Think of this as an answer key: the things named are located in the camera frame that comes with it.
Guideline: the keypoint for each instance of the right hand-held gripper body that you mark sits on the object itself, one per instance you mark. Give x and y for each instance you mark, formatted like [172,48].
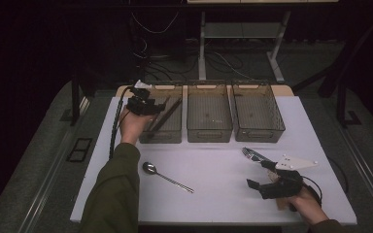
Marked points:
[283,184]

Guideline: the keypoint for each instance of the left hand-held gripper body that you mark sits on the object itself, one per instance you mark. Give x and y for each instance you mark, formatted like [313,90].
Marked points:
[141,102]

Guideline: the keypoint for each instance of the black chopstick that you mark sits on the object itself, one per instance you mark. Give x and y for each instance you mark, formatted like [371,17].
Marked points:
[166,114]
[170,114]

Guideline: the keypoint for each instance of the wooden spoon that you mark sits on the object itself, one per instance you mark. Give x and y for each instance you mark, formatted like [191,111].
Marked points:
[273,176]

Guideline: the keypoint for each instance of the smoky transparent plastic bin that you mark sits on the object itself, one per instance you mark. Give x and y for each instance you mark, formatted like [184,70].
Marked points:
[175,126]
[257,113]
[209,113]

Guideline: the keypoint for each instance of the person's left hand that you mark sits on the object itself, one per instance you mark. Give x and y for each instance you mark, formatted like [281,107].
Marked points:
[134,127]

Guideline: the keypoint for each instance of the person's right hand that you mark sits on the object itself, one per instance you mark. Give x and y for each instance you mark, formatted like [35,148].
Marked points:
[307,205]

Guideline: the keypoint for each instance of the white table mat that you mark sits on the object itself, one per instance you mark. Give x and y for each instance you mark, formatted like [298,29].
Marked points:
[226,200]

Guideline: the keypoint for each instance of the dark metal stand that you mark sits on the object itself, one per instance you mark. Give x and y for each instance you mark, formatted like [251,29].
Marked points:
[75,100]
[343,106]

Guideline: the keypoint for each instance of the white metal desk frame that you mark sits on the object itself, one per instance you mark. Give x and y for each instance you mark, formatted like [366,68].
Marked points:
[202,48]

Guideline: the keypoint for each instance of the aluminium floor rail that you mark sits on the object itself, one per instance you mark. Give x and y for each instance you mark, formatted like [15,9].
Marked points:
[369,174]
[50,174]

